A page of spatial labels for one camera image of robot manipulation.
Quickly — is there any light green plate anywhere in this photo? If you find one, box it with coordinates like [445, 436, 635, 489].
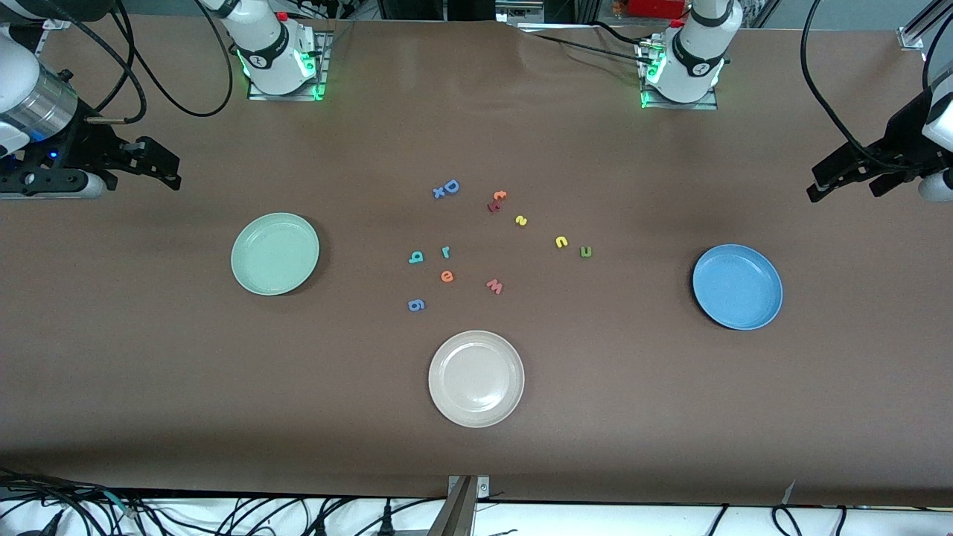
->
[231, 212, 321, 297]

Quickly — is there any blue plate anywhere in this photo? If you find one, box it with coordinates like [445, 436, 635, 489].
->
[692, 243, 784, 331]

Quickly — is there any brown table cover sheet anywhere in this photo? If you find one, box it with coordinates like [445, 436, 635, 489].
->
[0, 13, 953, 508]

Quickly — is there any red box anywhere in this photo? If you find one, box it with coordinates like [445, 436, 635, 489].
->
[624, 0, 689, 19]

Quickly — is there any black equipment box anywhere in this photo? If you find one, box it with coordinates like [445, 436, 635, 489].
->
[376, 0, 507, 22]

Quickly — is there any beige plate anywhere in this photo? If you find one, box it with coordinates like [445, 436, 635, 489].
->
[427, 330, 526, 429]

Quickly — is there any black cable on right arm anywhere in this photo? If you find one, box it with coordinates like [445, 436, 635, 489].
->
[15, 0, 235, 124]

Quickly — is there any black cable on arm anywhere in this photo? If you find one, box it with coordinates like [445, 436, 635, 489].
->
[15, 0, 235, 124]
[800, 0, 953, 170]

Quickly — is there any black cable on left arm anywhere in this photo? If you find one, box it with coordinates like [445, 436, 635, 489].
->
[800, 0, 953, 170]

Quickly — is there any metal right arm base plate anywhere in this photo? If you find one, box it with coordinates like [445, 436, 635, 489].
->
[247, 28, 330, 101]

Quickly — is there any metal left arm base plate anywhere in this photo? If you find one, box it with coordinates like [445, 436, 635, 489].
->
[637, 36, 719, 111]

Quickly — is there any black table cable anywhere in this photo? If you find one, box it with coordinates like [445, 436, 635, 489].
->
[592, 21, 660, 45]
[530, 32, 647, 62]

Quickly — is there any teal floor cable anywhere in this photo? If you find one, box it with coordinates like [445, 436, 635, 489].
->
[103, 490, 144, 516]

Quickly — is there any silver metal frame piece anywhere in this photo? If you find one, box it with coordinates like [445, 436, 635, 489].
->
[506, 0, 574, 31]

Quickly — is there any grey aluminium profile post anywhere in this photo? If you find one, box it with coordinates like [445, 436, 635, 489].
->
[428, 476, 477, 536]

